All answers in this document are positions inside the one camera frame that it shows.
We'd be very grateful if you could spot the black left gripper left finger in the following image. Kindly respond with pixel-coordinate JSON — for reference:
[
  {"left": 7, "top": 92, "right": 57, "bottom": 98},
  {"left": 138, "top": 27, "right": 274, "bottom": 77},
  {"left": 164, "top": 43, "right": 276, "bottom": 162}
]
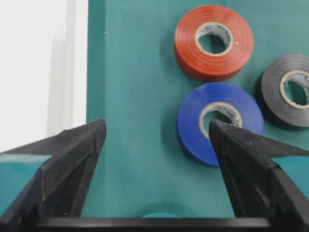
[{"left": 0, "top": 118, "right": 107, "bottom": 232}]

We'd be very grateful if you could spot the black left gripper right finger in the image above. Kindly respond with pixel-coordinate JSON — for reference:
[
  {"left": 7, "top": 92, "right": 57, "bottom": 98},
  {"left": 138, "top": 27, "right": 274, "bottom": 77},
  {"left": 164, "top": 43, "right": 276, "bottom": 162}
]
[{"left": 209, "top": 120, "right": 309, "bottom": 232}]

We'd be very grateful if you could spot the black tape roll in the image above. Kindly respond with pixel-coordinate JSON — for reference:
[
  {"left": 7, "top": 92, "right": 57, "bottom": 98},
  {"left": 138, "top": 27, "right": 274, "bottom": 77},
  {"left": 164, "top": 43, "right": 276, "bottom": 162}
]
[{"left": 260, "top": 54, "right": 309, "bottom": 128}]

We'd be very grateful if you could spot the blue tape roll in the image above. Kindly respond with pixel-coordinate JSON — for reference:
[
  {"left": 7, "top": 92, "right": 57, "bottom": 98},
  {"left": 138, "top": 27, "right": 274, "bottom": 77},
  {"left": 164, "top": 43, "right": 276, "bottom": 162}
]
[{"left": 177, "top": 82, "right": 264, "bottom": 167}]

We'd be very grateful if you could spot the red tape roll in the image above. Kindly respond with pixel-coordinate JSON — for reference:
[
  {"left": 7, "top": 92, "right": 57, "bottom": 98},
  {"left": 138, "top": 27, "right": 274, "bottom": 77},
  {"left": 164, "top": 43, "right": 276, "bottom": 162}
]
[{"left": 174, "top": 5, "right": 254, "bottom": 82}]

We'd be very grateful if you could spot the green table cloth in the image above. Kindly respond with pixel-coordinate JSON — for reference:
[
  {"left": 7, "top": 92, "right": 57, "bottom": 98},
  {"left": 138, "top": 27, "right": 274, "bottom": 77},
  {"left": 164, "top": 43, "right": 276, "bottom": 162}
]
[{"left": 82, "top": 0, "right": 309, "bottom": 218}]

